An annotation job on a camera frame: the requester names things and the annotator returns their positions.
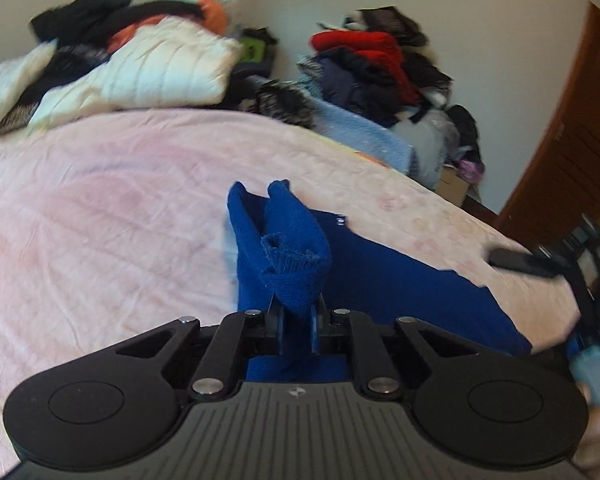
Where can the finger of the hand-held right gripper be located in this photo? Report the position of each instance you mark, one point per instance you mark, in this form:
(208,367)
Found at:
(520,261)

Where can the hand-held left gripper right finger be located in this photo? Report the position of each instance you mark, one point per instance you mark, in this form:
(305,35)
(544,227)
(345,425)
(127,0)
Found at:
(314,332)

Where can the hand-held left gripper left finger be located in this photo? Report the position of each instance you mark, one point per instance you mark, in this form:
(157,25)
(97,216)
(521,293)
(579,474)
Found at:
(280,331)

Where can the blue knit sweater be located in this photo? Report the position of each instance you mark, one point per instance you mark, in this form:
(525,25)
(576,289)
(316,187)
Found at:
(390,290)

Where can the cardboard box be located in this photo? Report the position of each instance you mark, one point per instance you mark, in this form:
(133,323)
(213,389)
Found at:
(452,185)

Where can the purple cloth item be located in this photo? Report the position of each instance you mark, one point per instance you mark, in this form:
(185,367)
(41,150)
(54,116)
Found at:
(470,169)

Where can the brown wooden door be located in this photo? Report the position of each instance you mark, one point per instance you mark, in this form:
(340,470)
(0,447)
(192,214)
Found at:
(570,150)

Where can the black bag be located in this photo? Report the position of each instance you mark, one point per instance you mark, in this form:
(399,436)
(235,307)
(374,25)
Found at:
(466,127)

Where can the clear plastic bag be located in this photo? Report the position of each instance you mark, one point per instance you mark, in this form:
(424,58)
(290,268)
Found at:
(425,145)

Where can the black clothing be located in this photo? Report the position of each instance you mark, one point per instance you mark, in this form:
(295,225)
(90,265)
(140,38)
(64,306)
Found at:
(427,77)

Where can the pink bed blanket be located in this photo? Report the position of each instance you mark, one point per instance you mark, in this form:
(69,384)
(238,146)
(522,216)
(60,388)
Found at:
(105,210)

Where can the spotted fur garment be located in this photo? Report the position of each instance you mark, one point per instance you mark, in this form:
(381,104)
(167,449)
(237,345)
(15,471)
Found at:
(285,102)

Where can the navy jacket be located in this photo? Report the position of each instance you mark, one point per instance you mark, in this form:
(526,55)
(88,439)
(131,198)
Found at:
(355,87)

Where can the dark bedside table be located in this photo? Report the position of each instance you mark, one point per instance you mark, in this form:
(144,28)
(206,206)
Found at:
(252,80)

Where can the red garment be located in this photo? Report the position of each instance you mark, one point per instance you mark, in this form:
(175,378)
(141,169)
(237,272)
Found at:
(370,47)

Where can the dark patterned clothing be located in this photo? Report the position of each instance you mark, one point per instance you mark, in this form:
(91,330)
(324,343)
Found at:
(390,22)

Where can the green item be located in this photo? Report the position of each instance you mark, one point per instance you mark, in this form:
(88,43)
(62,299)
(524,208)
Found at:
(254,46)

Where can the orange garment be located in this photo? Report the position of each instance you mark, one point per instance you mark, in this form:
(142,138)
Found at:
(215,15)

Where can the dark patterned bed garment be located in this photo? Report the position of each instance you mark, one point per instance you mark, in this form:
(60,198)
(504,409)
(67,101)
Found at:
(45,90)

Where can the black garment pile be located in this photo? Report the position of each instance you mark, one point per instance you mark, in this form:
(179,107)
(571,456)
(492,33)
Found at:
(80,12)

